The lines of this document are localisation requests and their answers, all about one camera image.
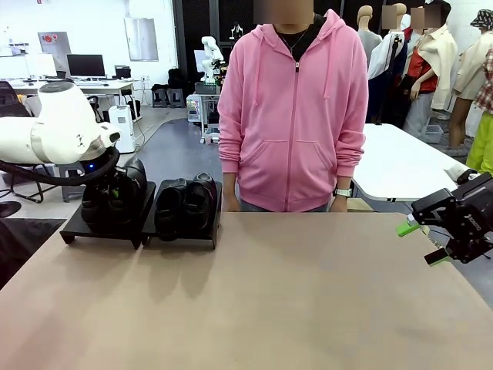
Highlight white wall cabinet panel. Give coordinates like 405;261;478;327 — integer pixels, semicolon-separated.
123;17;159;62

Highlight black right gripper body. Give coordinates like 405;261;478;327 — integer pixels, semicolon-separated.
449;172;493;265

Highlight mannequin in white navy jacket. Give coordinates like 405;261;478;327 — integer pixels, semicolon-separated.
365;3;410;125

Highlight person's left hand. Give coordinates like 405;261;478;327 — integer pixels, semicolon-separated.
330;195;350;214

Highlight small white background robot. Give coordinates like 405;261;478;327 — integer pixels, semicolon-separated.
194;36;227;84

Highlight person's right forearm pink sleeve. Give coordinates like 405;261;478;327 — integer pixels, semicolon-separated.
218;142;243;177

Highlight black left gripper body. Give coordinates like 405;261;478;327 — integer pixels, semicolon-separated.
93;166;129;202

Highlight white rounded table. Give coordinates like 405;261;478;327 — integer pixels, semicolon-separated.
348;123;469;202

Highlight black metal shoe stand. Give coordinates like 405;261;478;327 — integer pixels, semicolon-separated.
140;180;223;251
59;180;156;251

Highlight silver cross necklace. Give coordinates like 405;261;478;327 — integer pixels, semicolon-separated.
277;31;308;53

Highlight equipment cart with boxes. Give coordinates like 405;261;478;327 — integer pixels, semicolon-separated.
186;82;221;146

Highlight patterned bucket hat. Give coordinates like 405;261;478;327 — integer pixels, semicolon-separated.
470;9;493;28

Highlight mannequin plaid shirt neon trousers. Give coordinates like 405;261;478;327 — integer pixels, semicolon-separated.
466;49;493;175

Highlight black leather loafer shoe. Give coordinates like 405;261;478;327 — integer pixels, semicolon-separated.
80;183;116;233
113;157;149;233
183;172;219;237
153;178;189;243

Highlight black computer monitor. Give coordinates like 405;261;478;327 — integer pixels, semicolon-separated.
66;54;106;78

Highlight person's right hand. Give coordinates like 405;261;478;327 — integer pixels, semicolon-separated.
223;173;242;212

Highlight black textured mat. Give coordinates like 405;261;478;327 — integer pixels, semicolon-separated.
0;218;67;289

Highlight white storage bin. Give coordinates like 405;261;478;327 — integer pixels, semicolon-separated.
420;123;444;145

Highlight white air purifier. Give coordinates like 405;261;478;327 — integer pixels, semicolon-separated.
108;104;137;154

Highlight person in pink hoodie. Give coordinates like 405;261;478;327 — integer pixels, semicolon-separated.
216;0;369;214

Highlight mannequin red top cream jacket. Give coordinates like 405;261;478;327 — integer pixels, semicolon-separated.
402;0;459;140

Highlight person's left forearm pink sleeve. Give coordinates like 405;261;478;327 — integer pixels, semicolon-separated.
334;142;366;190

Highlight long white office desk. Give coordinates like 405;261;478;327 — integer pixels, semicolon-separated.
0;78;136;128

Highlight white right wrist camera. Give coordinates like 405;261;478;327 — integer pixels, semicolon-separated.
456;165;482;185

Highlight tan cardboard box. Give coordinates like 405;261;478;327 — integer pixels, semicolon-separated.
346;197;375;213

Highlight black mesh office chair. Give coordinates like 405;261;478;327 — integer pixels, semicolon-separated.
82;94;105;124
0;80;46;204

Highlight mannequin in grey tank top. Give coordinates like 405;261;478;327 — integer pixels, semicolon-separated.
356;5;383;59

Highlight mannequin in beige jacket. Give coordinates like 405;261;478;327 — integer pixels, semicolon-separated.
448;22;493;150

